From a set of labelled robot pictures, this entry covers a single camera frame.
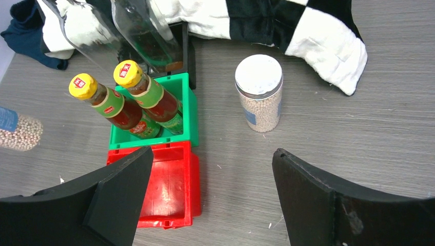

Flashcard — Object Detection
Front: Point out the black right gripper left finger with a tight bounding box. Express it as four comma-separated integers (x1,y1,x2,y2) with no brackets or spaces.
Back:
1,147,153,245

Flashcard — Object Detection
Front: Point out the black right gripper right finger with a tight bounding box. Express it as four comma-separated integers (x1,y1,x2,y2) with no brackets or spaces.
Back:
272,148,434,245

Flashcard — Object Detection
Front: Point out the yellow-capped sauce bottle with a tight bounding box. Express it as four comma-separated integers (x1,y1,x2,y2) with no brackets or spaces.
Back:
69,73,163,139
113,60,184,135

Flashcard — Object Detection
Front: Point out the silver-lid spice jar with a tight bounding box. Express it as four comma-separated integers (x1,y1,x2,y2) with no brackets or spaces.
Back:
234,54,283,133
1,107,43,151

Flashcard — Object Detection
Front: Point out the gold-top oil bottle brown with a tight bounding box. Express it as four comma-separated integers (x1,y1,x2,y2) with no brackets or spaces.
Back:
111,0,184,73

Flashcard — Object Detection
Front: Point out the gold-top clear glass bottle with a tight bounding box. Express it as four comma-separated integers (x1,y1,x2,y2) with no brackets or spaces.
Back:
44,1,142,73

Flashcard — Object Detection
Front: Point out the red plastic bin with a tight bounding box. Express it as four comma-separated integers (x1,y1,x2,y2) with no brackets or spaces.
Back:
106,140,202,230

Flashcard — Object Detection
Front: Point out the green plastic bin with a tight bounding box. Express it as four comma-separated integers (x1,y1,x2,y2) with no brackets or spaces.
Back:
108,72,199,150

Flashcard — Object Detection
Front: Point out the black white checkered blanket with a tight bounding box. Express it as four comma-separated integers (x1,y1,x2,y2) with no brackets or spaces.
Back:
36,1,367,96

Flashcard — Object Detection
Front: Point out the black plastic bin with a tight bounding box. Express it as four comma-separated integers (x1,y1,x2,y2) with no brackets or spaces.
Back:
149,21,196,90

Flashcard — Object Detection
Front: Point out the dark blue cloth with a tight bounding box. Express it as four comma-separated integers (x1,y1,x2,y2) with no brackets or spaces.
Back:
1,1,68,70

